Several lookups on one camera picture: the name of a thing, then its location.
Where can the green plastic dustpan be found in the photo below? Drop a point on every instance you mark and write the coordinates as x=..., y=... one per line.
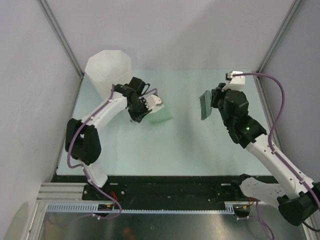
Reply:
x=156, y=116

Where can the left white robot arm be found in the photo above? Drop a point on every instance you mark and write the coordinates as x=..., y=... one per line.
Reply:
x=82, y=141

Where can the right aluminium frame post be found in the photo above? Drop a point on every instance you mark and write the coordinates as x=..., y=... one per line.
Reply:
x=280, y=34

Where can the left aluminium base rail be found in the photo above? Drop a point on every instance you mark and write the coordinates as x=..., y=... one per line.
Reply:
x=60, y=192

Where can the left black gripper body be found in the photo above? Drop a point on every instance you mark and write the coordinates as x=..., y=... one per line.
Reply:
x=139, y=109

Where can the right aluminium side rail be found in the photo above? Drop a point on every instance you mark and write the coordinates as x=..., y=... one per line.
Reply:
x=270, y=116

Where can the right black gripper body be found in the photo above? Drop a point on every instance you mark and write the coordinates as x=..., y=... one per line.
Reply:
x=218, y=101

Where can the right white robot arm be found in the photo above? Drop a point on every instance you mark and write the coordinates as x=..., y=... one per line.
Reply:
x=295, y=195

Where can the aluminium frame post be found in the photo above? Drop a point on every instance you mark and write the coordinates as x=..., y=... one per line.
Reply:
x=49, y=15
x=280, y=34

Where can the grey slotted cable duct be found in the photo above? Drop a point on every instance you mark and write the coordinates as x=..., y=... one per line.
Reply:
x=227, y=208

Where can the white faceted waste bin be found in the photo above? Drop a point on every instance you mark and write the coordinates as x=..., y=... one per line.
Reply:
x=107, y=68

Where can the left aluminium frame post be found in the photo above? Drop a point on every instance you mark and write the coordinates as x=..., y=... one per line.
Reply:
x=49, y=15

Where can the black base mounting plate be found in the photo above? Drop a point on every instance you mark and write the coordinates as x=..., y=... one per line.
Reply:
x=163, y=191

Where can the green hand brush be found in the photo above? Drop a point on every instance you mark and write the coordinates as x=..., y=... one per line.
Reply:
x=205, y=105

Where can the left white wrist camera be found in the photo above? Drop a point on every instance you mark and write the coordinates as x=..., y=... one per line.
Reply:
x=154, y=103

